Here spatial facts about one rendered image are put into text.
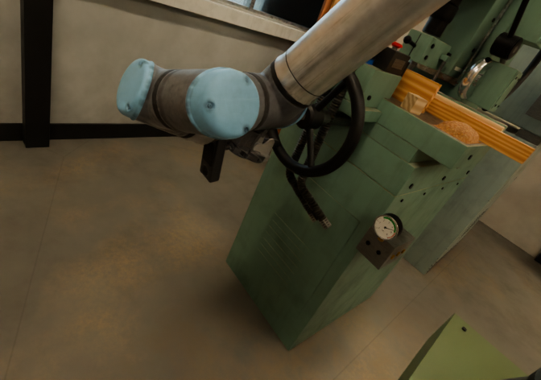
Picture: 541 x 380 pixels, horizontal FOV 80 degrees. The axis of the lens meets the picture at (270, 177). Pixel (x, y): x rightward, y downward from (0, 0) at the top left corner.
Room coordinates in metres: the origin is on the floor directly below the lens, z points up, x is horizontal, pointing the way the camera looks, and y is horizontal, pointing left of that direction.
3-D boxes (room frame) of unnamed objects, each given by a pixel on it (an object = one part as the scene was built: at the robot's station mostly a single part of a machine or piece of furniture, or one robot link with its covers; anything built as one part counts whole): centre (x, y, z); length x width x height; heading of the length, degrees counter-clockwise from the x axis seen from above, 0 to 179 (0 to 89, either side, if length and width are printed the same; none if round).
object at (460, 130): (0.80, -0.37, 0.91); 0.12 x 0.09 x 0.03; 141
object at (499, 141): (0.98, -0.28, 0.92); 0.62 x 0.02 x 0.04; 51
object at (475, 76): (1.03, -0.42, 1.02); 0.12 x 0.03 x 0.12; 141
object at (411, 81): (0.94, -0.21, 0.94); 0.21 x 0.01 x 0.08; 51
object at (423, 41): (1.03, -0.26, 1.03); 0.14 x 0.07 x 0.09; 141
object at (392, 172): (1.11, -0.32, 0.76); 0.57 x 0.45 x 0.09; 141
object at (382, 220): (0.68, -0.31, 0.65); 0.06 x 0.04 x 0.08; 51
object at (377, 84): (0.87, -0.11, 0.91); 0.15 x 0.14 x 0.09; 51
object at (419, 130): (0.94, -0.16, 0.87); 0.61 x 0.30 x 0.06; 51
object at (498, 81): (1.06, -0.48, 1.02); 0.09 x 0.07 x 0.12; 51
